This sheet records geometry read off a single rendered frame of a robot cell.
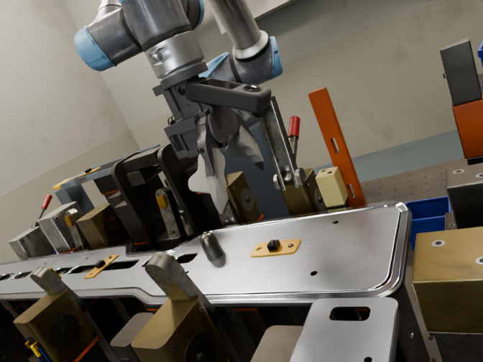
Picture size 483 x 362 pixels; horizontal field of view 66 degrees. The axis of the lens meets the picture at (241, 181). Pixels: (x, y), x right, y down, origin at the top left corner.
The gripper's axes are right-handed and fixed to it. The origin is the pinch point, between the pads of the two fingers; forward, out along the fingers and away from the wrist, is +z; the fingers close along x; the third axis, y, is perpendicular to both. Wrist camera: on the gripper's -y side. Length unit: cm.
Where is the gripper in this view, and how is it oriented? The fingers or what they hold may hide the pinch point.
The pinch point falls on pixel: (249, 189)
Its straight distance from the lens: 58.2
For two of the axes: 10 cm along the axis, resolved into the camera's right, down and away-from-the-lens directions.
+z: 4.0, 8.7, 2.8
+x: -4.2, 4.5, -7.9
